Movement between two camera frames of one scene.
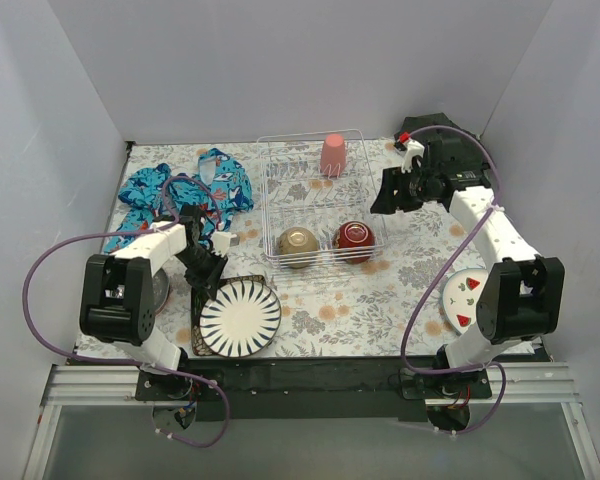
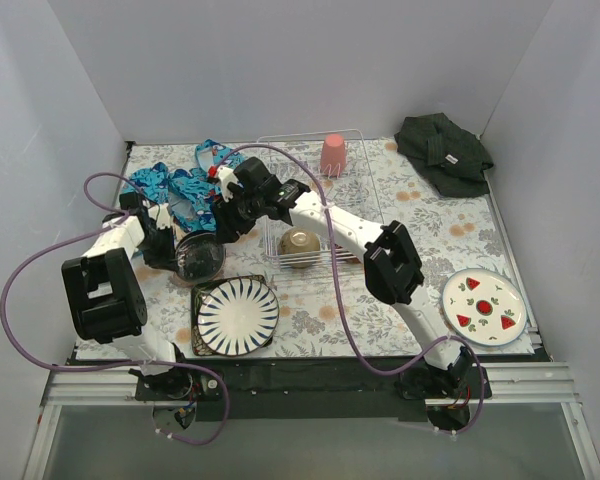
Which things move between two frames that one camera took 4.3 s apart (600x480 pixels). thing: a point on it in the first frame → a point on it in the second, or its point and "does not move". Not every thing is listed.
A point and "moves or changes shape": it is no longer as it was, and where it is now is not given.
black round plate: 160,290 moves or changes shape
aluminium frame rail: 512,385 does not move
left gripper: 206,267 → 159,248
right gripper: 400,187 → 231,220
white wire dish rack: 318,198 does not move
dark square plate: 199,297 does not move
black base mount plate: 325,388 does not move
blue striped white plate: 242,321 does not move
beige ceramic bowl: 298,247 does not move
